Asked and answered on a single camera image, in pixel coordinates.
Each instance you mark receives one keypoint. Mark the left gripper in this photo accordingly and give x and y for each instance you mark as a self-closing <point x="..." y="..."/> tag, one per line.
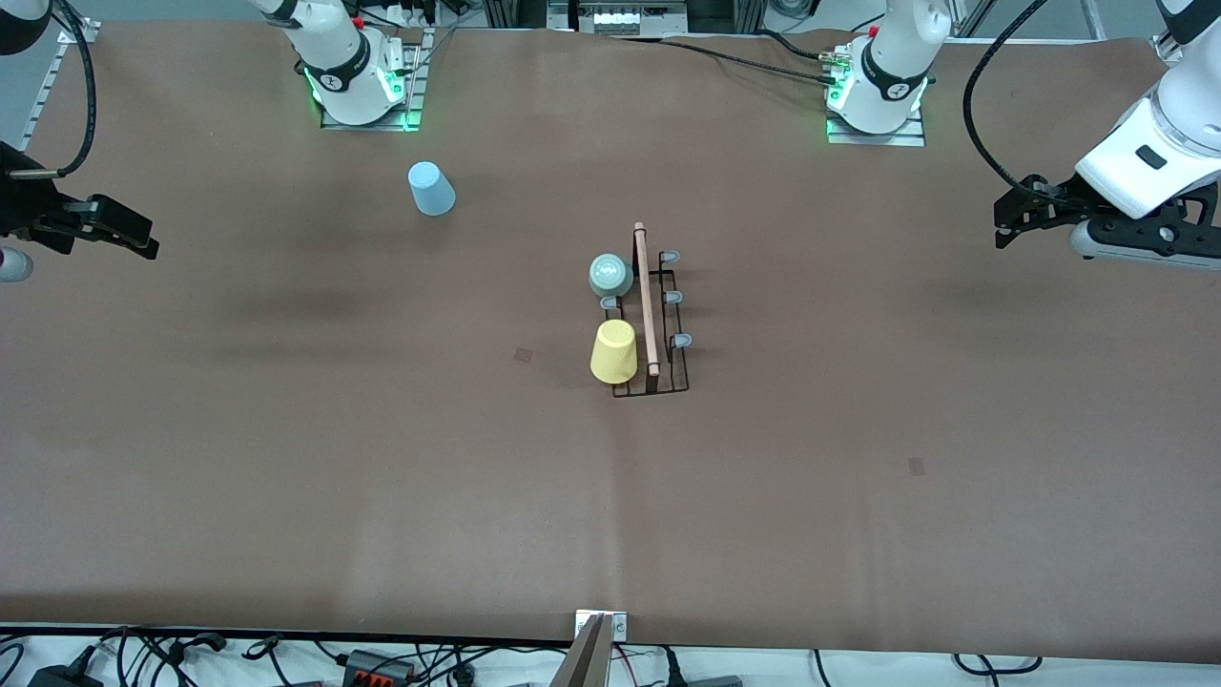
<point x="1057" y="201"/>

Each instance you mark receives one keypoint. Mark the green plastic cup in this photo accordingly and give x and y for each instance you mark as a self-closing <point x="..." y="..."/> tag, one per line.
<point x="610" y="275"/>

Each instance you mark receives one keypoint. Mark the yellow plastic cup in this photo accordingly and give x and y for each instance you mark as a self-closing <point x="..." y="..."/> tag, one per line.
<point x="613" y="353"/>

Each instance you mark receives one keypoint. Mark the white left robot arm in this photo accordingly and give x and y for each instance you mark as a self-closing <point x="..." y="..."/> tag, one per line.
<point x="892" y="67"/>

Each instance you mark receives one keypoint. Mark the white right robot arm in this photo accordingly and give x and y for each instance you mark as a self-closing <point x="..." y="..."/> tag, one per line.
<point x="334" y="57"/>

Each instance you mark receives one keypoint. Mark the blue plastic cup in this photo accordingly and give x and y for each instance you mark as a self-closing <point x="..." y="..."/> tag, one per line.
<point x="431" y="189"/>

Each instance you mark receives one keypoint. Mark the white power strip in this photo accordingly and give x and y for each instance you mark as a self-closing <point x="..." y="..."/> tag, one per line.
<point x="410" y="11"/>

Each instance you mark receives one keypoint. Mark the black power adapter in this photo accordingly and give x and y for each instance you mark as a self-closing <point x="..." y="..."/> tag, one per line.
<point x="62" y="677"/>

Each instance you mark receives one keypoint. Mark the grey electrical box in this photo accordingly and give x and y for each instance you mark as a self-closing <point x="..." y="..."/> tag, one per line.
<point x="620" y="19"/>

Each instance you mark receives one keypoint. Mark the red black connector block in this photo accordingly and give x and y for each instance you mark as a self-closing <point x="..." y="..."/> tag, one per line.
<point x="377" y="668"/>

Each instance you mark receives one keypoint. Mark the brown table cover sheet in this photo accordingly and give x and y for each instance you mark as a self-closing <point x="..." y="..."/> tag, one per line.
<point x="610" y="525"/>

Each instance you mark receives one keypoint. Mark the black plug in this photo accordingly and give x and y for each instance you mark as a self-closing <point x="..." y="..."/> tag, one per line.
<point x="672" y="673"/>

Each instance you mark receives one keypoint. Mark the slotted aluminium rail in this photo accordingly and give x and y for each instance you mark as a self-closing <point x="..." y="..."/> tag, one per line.
<point x="41" y="107"/>

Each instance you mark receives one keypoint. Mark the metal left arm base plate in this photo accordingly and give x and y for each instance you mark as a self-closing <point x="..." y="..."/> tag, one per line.
<point x="878" y="139"/>

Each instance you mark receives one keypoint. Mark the aluminium frame post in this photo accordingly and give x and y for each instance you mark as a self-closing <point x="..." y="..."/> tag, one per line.
<point x="968" y="14"/>

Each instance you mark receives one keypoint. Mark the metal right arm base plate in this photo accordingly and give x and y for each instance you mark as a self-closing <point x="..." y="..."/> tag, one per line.
<point x="417" y="105"/>

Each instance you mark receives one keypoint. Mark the small metal bracket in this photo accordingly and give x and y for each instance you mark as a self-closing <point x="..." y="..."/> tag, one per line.
<point x="618" y="625"/>

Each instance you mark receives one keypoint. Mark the brown wedge post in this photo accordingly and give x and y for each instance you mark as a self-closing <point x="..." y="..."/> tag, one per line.
<point x="587" y="663"/>

